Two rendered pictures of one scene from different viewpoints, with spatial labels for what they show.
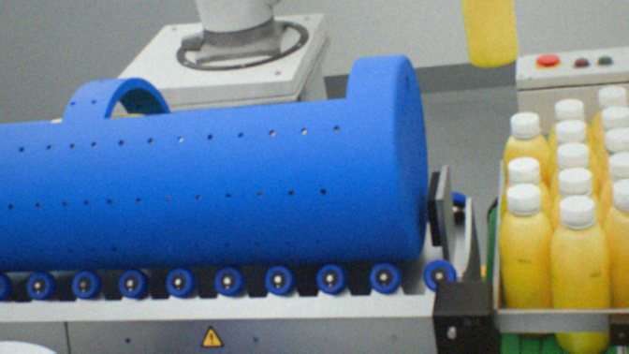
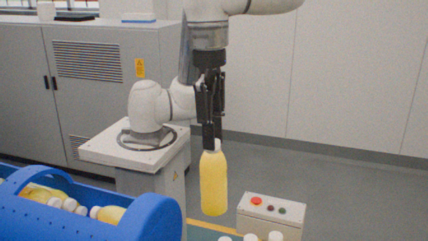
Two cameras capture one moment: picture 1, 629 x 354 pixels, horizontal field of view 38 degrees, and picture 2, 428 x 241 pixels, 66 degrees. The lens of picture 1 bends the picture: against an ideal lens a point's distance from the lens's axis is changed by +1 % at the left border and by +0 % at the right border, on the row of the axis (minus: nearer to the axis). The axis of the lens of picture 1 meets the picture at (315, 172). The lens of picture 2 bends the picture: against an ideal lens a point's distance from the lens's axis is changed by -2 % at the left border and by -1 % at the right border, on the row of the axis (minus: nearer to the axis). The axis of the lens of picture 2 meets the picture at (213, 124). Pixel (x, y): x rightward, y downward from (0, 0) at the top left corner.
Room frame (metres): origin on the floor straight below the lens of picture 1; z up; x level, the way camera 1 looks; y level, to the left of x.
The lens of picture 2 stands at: (0.48, -0.33, 1.74)
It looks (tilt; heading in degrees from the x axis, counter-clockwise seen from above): 23 degrees down; 5
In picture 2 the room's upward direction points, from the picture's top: straight up
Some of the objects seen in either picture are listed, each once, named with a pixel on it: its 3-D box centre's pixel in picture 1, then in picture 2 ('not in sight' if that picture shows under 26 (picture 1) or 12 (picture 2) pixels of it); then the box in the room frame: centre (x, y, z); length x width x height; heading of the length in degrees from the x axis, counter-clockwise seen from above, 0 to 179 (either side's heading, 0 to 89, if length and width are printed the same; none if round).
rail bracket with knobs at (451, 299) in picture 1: (467, 329); not in sight; (0.92, -0.15, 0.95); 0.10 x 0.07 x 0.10; 163
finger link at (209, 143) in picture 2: not in sight; (208, 136); (1.19, -0.26, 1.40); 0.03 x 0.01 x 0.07; 71
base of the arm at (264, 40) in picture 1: (231, 34); (142, 131); (1.91, 0.12, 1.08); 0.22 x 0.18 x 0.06; 82
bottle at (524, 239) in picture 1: (528, 264); not in sight; (0.97, -0.25, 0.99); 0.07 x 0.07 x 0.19
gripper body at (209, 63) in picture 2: not in sight; (209, 68); (1.22, -0.26, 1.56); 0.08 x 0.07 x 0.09; 161
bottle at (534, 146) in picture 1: (529, 184); not in sight; (1.18, -0.31, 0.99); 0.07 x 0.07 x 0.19
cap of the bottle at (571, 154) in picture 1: (573, 154); not in sight; (1.06, -0.34, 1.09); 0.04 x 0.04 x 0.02
